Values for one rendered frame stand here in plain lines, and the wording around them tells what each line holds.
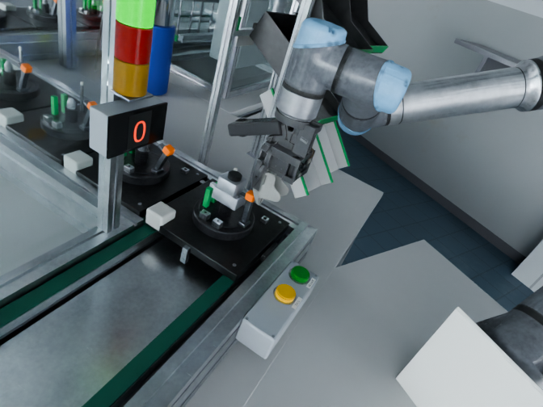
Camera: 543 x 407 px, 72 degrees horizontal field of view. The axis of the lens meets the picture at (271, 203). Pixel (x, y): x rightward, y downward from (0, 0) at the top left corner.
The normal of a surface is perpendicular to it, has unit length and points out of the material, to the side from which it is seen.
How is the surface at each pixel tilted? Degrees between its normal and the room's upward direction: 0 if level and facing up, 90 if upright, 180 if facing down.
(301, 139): 90
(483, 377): 90
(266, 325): 0
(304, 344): 0
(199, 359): 0
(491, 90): 67
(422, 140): 90
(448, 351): 90
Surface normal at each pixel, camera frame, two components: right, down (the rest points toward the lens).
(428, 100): -0.03, 0.25
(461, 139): -0.80, 0.13
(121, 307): 0.28, -0.79
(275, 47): -0.61, 0.30
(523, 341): -0.11, -0.68
